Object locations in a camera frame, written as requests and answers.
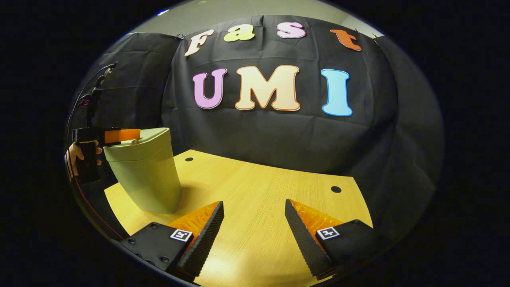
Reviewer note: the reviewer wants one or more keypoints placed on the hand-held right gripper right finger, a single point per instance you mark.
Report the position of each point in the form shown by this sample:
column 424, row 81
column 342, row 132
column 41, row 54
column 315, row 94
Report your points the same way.
column 305, row 243

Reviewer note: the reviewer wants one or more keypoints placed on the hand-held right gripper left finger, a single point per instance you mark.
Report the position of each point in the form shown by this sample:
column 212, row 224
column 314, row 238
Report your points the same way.
column 205, row 239

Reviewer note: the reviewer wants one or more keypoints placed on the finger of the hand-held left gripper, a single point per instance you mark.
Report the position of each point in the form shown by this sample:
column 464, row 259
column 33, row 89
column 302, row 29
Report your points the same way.
column 123, row 135

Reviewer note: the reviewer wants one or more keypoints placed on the green desktop garbage bin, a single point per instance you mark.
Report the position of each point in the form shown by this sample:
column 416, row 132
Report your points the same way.
column 147, row 175

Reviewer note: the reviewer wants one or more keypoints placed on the wooden desktop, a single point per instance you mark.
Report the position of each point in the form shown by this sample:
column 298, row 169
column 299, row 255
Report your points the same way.
column 255, row 199

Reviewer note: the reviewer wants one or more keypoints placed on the black backdrop cloth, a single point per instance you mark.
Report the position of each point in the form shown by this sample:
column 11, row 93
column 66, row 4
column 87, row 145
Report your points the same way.
column 279, row 139

